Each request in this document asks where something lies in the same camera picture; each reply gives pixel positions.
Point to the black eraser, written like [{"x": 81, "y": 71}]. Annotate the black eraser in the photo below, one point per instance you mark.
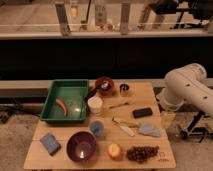
[{"x": 143, "y": 112}]

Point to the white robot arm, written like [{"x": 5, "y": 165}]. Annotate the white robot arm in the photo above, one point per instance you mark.
[{"x": 184, "y": 84}]

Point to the green plastic tray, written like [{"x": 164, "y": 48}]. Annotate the green plastic tray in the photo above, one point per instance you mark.
[{"x": 72, "y": 93}]

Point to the red bowl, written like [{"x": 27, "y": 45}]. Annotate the red bowl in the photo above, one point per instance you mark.
[{"x": 110, "y": 90}]

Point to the black ladle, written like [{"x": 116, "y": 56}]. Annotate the black ladle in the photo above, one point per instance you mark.
[{"x": 95, "y": 91}]

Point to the white cup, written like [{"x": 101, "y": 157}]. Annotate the white cup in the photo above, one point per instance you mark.
[{"x": 95, "y": 104}]

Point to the metal fork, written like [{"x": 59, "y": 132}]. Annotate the metal fork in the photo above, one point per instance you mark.
[{"x": 120, "y": 105}]

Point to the blue glass cup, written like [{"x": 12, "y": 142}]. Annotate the blue glass cup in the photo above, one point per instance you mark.
[{"x": 97, "y": 128}]

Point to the wooden spatula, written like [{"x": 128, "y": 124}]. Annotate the wooden spatula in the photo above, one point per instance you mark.
[{"x": 125, "y": 126}]

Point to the red chili pepper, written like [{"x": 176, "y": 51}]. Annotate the red chili pepper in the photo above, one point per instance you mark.
[{"x": 62, "y": 105}]

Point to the light blue cloth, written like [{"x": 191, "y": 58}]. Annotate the light blue cloth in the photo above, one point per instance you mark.
[{"x": 149, "y": 130}]

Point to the purple bowl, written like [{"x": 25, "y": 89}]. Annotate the purple bowl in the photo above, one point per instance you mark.
[{"x": 81, "y": 146}]

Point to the orange fruit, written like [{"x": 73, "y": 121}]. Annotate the orange fruit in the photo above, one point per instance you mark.
[{"x": 114, "y": 151}]

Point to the bunch of dark grapes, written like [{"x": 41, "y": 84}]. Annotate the bunch of dark grapes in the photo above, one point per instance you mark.
[{"x": 141, "y": 154}]

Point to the blue sponge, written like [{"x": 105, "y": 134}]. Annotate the blue sponge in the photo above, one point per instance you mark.
[{"x": 50, "y": 143}]

